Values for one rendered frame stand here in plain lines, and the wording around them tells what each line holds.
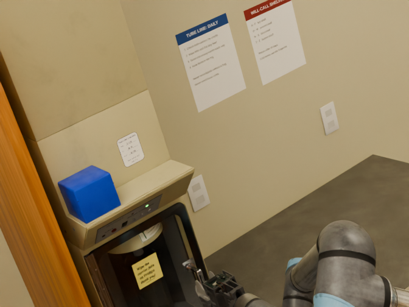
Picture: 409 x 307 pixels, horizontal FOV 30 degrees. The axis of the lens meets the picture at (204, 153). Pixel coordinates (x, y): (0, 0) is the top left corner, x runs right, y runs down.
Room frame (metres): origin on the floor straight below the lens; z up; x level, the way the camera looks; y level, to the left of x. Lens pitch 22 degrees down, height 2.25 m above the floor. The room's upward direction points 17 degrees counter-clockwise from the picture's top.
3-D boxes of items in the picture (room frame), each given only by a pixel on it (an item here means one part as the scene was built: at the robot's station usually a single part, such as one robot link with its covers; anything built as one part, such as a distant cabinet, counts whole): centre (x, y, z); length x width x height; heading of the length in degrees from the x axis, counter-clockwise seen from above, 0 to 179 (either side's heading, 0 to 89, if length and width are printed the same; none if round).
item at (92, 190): (1.67, 0.29, 1.56); 0.10 x 0.10 x 0.09; 28
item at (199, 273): (1.79, 0.12, 1.17); 0.05 x 0.03 x 0.10; 28
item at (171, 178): (1.72, 0.20, 1.46); 0.32 x 0.12 x 0.10; 118
